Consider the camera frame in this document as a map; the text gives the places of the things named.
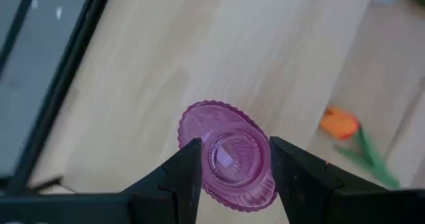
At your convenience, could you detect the black aluminium table frame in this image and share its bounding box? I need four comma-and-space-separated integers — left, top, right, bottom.
0, 0, 116, 198

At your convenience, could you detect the purple ribbed glass vase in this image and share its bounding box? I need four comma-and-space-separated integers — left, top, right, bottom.
177, 100, 278, 213

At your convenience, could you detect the orange artificial tulip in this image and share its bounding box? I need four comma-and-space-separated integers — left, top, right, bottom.
319, 106, 401, 189

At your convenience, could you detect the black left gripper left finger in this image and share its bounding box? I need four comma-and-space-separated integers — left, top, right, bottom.
122, 137, 204, 224

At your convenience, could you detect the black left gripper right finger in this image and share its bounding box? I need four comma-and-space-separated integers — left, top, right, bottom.
268, 136, 389, 224

